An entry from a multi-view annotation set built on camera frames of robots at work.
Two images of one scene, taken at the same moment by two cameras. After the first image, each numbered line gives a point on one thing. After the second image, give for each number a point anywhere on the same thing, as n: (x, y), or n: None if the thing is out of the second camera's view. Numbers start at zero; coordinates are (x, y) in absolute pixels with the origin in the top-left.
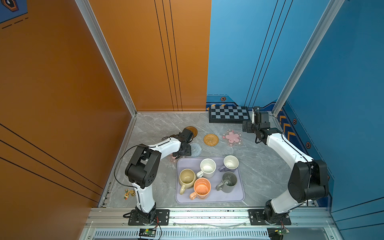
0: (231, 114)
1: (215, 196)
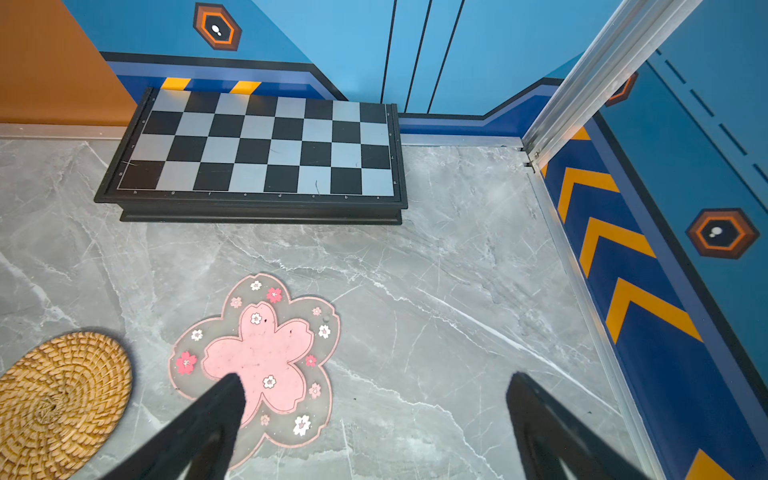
0: (209, 157)
1: None
